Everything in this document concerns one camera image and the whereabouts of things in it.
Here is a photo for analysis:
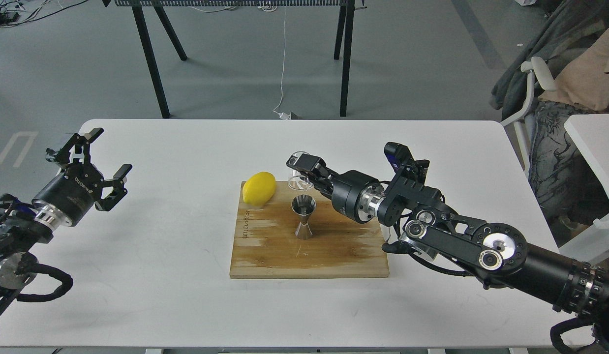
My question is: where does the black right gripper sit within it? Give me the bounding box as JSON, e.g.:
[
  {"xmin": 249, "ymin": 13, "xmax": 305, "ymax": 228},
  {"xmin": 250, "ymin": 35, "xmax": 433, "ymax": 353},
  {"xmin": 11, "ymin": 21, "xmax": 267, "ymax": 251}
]
[{"xmin": 290, "ymin": 154, "xmax": 384, "ymax": 224}]

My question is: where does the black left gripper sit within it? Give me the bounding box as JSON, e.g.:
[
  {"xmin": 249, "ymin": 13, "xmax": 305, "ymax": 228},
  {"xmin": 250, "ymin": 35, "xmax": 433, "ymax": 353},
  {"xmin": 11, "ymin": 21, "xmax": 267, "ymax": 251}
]
[{"xmin": 32, "ymin": 128, "xmax": 133, "ymax": 227}]

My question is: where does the small clear glass cup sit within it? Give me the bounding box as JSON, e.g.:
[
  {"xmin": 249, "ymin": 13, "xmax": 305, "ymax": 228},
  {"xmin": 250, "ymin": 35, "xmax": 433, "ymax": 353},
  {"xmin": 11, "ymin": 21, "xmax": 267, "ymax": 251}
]
[{"xmin": 286, "ymin": 151, "xmax": 314, "ymax": 191}]

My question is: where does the steel double jigger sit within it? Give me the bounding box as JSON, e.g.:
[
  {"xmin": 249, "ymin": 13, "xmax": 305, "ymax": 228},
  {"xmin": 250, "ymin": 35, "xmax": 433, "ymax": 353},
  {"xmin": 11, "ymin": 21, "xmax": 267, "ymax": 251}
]
[{"xmin": 291, "ymin": 194, "xmax": 317, "ymax": 240}]

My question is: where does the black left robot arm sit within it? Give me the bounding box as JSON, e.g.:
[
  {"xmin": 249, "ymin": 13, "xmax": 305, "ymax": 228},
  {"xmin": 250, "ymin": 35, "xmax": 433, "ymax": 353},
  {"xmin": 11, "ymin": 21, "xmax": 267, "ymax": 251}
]
[{"xmin": 0, "ymin": 127, "xmax": 133, "ymax": 316}]

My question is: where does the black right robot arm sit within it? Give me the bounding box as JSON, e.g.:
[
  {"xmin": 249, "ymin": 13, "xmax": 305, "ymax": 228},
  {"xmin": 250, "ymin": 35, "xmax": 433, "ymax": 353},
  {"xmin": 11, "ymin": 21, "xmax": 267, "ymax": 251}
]
[{"xmin": 286, "ymin": 143, "xmax": 609, "ymax": 354}]

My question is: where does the yellow lemon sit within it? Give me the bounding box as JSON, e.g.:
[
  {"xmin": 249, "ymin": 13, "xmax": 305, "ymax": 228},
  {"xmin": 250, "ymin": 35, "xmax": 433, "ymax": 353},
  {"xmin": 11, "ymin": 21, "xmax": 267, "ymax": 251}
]
[{"xmin": 242, "ymin": 171, "xmax": 276, "ymax": 207}]

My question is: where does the wooden cutting board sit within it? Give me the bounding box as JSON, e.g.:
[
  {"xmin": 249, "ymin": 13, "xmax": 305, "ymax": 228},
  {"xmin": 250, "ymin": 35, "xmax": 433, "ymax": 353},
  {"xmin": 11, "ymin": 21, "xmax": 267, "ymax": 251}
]
[{"xmin": 229, "ymin": 181, "xmax": 389, "ymax": 279}]

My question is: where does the black metal background table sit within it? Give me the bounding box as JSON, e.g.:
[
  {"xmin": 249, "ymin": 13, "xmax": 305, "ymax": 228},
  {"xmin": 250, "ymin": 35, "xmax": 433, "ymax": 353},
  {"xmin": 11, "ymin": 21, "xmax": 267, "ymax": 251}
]
[{"xmin": 102, "ymin": 0, "xmax": 367, "ymax": 119}]

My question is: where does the white office chair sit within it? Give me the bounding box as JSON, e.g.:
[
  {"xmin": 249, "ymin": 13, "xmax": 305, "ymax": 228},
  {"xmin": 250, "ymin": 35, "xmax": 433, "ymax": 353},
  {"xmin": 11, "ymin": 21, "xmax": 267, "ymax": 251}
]
[{"xmin": 501, "ymin": 56, "xmax": 557, "ymax": 174}]

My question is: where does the person in tan shirt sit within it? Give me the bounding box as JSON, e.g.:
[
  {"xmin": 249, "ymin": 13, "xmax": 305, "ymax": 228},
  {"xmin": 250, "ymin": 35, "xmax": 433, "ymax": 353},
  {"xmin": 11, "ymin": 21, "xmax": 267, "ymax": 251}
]
[{"xmin": 528, "ymin": 28, "xmax": 609, "ymax": 225}]

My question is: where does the white side table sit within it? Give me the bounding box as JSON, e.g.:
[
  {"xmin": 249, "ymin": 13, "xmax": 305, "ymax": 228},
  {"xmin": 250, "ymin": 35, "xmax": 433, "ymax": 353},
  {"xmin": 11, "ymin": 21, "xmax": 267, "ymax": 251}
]
[{"xmin": 559, "ymin": 114, "xmax": 609, "ymax": 264}]

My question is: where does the white hanging cable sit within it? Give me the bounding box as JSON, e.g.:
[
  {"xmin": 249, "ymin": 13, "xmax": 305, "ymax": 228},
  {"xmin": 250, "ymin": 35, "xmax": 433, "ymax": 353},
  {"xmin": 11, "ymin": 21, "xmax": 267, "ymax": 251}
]
[{"xmin": 273, "ymin": 7, "xmax": 293, "ymax": 119}]

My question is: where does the floor cables bundle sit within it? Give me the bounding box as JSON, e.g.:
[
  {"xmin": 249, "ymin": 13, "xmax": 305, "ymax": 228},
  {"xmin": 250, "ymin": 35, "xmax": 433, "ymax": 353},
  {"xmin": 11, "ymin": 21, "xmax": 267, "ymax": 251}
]
[{"xmin": 0, "ymin": 0, "xmax": 91, "ymax": 35}]

